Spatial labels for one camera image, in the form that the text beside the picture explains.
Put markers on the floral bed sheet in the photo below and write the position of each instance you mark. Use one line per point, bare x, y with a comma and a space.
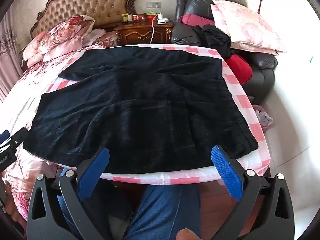
22, 97

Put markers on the black pants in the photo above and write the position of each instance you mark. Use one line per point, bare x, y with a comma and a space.
140, 105

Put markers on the folded floral quilt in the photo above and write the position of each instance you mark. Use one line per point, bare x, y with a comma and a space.
57, 37

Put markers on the white power strip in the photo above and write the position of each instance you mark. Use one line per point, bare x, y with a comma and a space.
265, 120

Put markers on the person's right leg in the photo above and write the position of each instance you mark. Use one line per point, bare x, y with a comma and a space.
162, 210

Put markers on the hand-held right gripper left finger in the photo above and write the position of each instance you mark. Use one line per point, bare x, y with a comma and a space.
95, 170

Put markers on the pile of black clothes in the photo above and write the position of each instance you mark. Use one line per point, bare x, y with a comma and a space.
215, 37

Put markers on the pink slipper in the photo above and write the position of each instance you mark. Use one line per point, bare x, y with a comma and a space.
257, 110

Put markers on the red box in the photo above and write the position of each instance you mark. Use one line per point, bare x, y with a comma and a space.
138, 18
150, 18

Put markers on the white round device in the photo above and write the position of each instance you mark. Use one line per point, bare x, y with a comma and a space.
163, 20

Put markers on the pink checkered tablecloth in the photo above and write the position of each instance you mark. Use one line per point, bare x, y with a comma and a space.
240, 100

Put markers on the pink curtain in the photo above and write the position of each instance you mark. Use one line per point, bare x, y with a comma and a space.
7, 55

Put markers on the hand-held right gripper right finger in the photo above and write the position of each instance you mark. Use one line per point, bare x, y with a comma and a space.
226, 170

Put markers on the dark red cushion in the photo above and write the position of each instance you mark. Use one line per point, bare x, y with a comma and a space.
195, 20

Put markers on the tufted carved bed headboard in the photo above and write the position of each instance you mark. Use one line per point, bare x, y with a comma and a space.
95, 5

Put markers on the yellow green jar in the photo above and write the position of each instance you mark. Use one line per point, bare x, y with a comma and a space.
124, 17

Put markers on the carved wooden nightstand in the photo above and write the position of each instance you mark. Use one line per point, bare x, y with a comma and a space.
140, 33

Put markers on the floral bed pillow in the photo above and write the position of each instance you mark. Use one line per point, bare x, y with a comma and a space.
110, 38

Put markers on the green wall sticker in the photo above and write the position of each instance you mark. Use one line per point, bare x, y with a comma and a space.
310, 59

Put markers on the person's right hand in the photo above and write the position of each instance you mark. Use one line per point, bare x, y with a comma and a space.
186, 235

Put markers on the white wall socket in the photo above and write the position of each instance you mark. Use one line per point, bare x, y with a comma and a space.
153, 4

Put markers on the black leather sofa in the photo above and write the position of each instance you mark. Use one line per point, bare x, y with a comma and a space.
195, 2

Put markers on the pink floral pillow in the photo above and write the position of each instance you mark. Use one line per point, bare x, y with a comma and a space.
257, 50
245, 25

